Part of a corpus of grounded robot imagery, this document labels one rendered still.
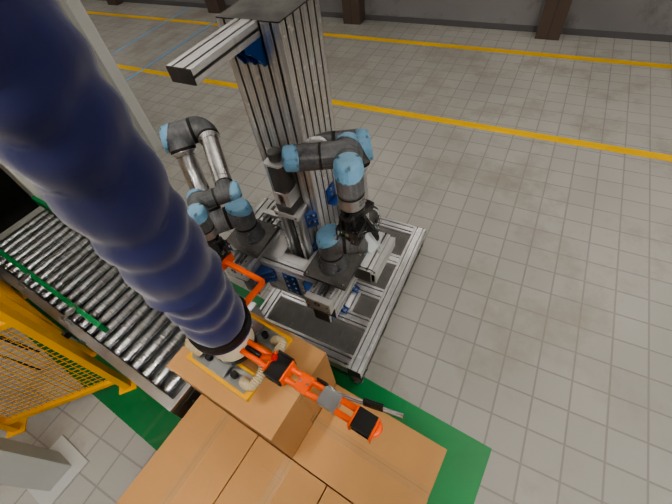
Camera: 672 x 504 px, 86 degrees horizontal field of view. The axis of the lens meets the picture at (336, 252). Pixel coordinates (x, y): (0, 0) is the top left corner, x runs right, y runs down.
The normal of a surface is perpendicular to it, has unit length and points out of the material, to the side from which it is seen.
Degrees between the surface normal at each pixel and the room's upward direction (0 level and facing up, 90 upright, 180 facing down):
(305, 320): 0
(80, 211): 80
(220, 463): 0
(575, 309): 0
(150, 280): 74
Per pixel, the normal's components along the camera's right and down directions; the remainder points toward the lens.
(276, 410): -0.11, -0.62
